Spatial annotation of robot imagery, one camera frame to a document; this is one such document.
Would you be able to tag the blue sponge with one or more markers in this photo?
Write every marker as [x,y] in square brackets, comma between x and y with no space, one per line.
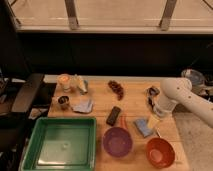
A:
[141,125]

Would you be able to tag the dark red grape bunch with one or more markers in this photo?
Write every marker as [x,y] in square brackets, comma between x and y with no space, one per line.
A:
[117,89]

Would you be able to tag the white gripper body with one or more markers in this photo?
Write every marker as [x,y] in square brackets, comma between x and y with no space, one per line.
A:
[153,91]

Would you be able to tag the black rectangular block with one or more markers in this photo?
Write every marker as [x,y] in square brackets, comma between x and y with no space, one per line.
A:
[112,117]

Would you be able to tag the small dark cup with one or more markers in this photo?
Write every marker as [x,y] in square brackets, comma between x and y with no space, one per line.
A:
[64,102]

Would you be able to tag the crumpled blue cloth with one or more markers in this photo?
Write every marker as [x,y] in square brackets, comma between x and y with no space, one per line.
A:
[84,106]

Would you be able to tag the orange spoon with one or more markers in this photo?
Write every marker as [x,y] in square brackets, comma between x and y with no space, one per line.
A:
[123,122]

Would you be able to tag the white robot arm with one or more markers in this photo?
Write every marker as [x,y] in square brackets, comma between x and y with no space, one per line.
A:
[179,90]

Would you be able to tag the black handled tool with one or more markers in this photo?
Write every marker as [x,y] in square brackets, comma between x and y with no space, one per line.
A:
[150,102]

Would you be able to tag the metal lidded pot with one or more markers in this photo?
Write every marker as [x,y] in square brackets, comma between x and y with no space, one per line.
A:
[201,84]

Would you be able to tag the green plastic tray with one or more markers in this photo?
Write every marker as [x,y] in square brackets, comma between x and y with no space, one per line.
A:
[62,144]

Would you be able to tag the orange bowl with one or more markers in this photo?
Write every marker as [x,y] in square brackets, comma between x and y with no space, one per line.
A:
[160,153]

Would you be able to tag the black chair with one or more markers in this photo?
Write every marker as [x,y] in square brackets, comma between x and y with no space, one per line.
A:
[14,123]

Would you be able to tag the clear cup with orange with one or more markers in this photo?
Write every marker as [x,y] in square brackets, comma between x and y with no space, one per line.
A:
[64,81]

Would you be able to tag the purple bowl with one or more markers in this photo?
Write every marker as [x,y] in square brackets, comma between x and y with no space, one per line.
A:
[117,142]

